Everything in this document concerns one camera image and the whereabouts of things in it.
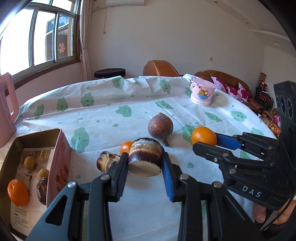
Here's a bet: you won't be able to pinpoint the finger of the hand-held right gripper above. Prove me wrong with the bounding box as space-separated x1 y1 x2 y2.
192 142 279 183
215 132 282 163

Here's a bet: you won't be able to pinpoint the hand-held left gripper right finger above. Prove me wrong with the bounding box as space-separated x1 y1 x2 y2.
161 151 265 241

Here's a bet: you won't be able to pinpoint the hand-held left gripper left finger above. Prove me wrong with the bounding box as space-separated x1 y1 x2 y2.
24 152 129 241

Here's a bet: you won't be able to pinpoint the medium orange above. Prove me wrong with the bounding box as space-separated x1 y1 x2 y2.
191 126 218 146

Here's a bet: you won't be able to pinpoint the small brown striped taro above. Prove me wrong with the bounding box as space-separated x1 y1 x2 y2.
97 151 122 173

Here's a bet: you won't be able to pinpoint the cut striped taro piece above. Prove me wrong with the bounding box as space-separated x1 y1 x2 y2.
128 138 162 177

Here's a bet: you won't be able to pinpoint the small orange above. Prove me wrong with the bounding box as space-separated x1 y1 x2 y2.
120 141 134 155

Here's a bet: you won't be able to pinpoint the large brown taro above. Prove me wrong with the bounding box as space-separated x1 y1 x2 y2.
148 113 174 147

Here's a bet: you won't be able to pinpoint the pink tin box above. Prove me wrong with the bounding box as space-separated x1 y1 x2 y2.
0 128 72 240

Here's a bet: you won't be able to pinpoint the dark brown water chestnut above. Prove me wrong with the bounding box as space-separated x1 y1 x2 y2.
36 177 49 205

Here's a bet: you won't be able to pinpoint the large orange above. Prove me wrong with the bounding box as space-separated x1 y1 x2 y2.
7 179 29 207

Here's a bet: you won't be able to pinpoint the person's right hand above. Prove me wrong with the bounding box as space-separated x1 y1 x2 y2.
252 194 296 226

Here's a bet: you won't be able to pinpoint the pink floral cushion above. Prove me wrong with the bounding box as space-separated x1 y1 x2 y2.
226 85 243 96
238 82 252 103
211 76 228 92

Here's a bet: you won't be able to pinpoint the pink cartoon cup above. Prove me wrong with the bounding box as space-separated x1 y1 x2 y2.
190 77 217 106

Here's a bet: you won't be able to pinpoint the white cloud print tablecloth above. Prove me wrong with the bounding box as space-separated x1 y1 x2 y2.
14 74 278 241

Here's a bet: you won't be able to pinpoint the brown leather sofa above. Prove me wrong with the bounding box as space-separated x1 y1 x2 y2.
195 70 265 114

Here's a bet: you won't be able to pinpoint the brown leather armchair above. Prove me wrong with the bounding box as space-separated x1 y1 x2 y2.
143 60 184 77

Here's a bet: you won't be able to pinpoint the printed paper leaflet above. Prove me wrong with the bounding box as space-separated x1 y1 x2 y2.
10 148 57 237

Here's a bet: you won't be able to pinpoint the round dark stool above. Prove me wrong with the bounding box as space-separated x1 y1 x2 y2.
94 68 126 81

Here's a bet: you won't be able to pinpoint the pink electric kettle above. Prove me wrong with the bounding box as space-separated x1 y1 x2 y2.
0 72 19 149

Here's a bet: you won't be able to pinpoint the narrow pink curtain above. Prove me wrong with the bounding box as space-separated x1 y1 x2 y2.
79 0 92 81

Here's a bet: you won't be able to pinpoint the sliding window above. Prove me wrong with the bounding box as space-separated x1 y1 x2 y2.
0 7 80 77

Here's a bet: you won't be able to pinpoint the white air conditioner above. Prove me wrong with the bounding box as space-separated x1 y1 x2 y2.
106 0 145 6

